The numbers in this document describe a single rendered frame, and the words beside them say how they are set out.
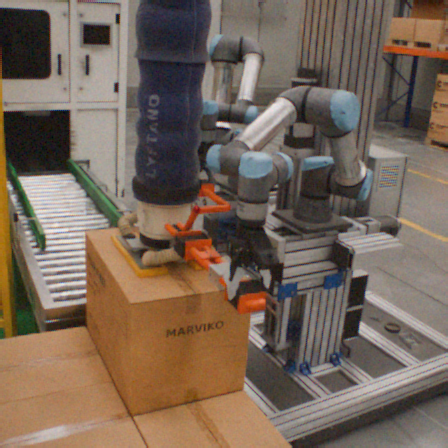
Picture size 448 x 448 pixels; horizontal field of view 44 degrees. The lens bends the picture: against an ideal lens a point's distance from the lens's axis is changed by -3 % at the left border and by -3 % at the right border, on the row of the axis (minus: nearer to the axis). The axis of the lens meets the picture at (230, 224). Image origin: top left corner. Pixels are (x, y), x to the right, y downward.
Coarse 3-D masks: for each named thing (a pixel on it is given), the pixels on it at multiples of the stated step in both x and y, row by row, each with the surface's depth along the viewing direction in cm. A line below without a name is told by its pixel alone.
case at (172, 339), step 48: (96, 240) 203; (96, 288) 201; (144, 288) 170; (192, 288) 173; (96, 336) 210; (144, 336) 167; (192, 336) 175; (240, 336) 183; (144, 384) 173; (192, 384) 181; (240, 384) 190
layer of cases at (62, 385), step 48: (48, 336) 214; (0, 384) 184; (48, 384) 186; (96, 384) 189; (0, 432) 162; (48, 432) 164; (96, 432) 166; (144, 432) 168; (192, 432) 169; (240, 432) 171
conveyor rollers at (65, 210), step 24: (48, 192) 384; (72, 192) 390; (24, 216) 336; (48, 216) 342; (72, 216) 341; (96, 216) 347; (48, 240) 305; (72, 240) 307; (48, 264) 277; (72, 264) 282; (48, 288) 252; (72, 288) 257
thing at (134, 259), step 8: (112, 240) 202; (120, 240) 199; (120, 248) 194; (128, 248) 192; (128, 256) 187; (136, 256) 187; (128, 264) 185; (136, 264) 182; (160, 264) 183; (136, 272) 178; (144, 272) 177; (152, 272) 178; (160, 272) 180
